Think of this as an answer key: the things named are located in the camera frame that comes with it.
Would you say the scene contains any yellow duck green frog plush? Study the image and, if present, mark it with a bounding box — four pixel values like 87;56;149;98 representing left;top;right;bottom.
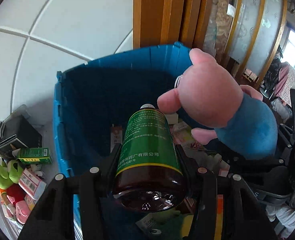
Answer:
147;209;194;239

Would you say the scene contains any pink white tissue pack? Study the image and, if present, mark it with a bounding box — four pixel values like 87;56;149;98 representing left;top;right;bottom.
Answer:
19;168;47;200

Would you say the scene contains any striped white table cloth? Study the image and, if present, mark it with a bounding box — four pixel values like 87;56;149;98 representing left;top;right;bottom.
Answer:
0;198;21;239

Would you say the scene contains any black gift box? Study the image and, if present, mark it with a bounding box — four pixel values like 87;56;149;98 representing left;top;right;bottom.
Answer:
0;105;42;160

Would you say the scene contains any red long box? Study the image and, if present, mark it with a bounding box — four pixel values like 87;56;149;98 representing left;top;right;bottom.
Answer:
110;125;123;152

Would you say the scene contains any brown green label bottle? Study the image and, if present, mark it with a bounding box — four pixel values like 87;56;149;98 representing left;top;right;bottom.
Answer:
112;104;185;212

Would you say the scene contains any red dress pig plush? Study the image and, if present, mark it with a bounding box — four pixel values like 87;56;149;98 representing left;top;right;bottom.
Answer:
7;184;31;224

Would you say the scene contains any blue plastic storage crate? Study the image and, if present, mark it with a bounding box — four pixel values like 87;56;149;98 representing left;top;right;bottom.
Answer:
53;41;228;240

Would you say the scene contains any green medicine box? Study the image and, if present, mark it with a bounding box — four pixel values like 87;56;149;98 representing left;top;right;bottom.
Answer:
17;147;52;165

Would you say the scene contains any round pink yellow pack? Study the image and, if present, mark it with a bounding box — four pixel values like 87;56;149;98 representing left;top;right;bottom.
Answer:
24;194;37;211

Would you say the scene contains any green bird plush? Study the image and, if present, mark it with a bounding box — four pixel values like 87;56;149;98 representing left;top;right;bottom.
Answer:
0;160;23;190

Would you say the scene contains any blue shirt pig plush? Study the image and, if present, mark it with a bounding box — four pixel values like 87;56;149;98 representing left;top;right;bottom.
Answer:
157;48;278;160

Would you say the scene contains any orange dress pig plush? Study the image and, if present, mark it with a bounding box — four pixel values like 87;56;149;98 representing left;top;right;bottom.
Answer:
0;189;15;215

